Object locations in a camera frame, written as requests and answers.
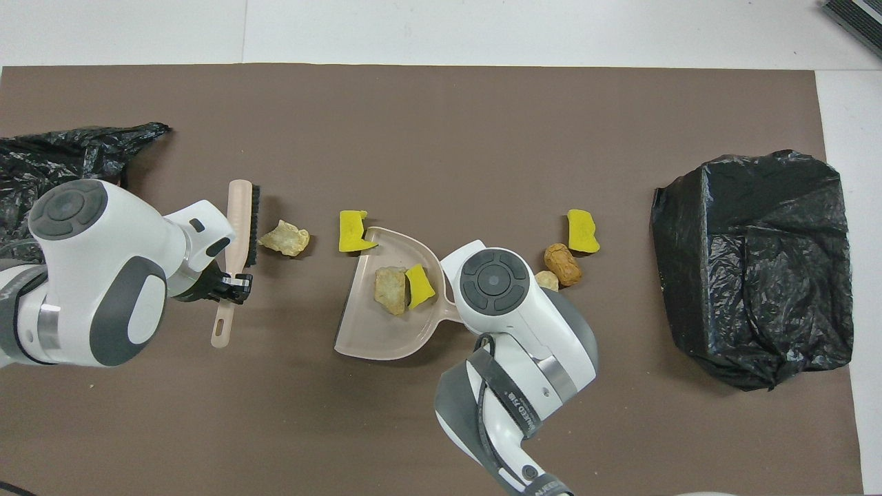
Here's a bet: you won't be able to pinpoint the dark ribbed object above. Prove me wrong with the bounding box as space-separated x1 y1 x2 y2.
822 0 882 59

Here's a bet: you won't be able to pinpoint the black bag lined pink bin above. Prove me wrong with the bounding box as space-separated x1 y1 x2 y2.
0 122 172 266

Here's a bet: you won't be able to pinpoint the yellow sponge piece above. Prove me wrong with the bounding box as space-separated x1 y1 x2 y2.
566 209 601 254
338 210 379 253

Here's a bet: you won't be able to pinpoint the beige plastic dustpan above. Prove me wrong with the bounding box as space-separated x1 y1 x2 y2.
334 226 462 361

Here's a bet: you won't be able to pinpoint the brown bread chunk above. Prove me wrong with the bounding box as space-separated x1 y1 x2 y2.
544 242 583 287

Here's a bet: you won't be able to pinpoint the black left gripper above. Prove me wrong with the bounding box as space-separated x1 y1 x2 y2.
176 269 254 305

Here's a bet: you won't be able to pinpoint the beige hand brush black bristles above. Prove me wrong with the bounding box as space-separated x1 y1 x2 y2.
210 179 261 349

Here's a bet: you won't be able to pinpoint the yellow sponge with green pad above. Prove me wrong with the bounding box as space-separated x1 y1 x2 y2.
404 264 437 309

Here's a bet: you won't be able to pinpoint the brown table mat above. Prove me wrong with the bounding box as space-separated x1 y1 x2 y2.
0 63 865 496

